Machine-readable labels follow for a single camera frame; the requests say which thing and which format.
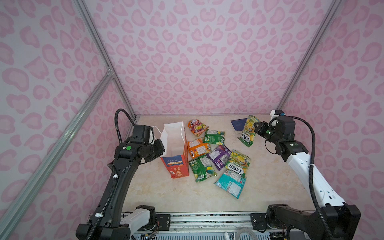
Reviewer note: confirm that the red yellow snack packet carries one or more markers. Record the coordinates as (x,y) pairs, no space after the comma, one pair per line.
(197,127)

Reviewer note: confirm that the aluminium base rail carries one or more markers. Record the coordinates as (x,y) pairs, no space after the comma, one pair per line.
(204,222)

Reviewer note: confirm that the purple snack packet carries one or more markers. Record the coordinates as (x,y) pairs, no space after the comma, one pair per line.
(219,156)

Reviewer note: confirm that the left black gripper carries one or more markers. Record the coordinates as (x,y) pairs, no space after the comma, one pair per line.
(161,149)

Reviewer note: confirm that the red white paper bag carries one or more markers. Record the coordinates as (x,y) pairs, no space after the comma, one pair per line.
(175,157)

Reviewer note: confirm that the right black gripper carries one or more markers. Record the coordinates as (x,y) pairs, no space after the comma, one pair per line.
(260,130)

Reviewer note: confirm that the blue booklet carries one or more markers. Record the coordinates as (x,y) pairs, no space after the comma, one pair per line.
(239,124)

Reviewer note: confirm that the diagonal aluminium frame bar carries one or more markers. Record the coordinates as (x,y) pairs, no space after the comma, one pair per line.
(56,142)

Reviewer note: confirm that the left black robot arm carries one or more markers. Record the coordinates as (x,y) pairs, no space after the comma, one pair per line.
(120,186)

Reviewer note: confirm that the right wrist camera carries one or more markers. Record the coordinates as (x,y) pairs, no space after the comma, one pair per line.
(276,113)

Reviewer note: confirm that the orange snack packet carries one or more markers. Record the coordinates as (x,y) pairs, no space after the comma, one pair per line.
(198,148)

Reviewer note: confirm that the large green snack packet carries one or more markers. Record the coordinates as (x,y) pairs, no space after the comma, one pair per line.
(202,168)

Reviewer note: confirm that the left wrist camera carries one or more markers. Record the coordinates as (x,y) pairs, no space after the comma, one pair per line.
(142,134)

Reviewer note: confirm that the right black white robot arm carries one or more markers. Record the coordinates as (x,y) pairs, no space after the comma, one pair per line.
(312,186)

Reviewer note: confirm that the green Fox's candy packet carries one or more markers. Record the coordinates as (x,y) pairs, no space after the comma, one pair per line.
(248,134)
(238,162)

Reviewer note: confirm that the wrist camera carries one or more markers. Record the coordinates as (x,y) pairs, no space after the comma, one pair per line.
(276,113)
(142,134)

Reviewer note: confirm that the small green snack packet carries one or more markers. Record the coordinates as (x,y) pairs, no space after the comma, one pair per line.
(214,137)

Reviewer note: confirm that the teal snack packet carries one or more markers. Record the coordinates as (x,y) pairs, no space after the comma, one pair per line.
(232,183)

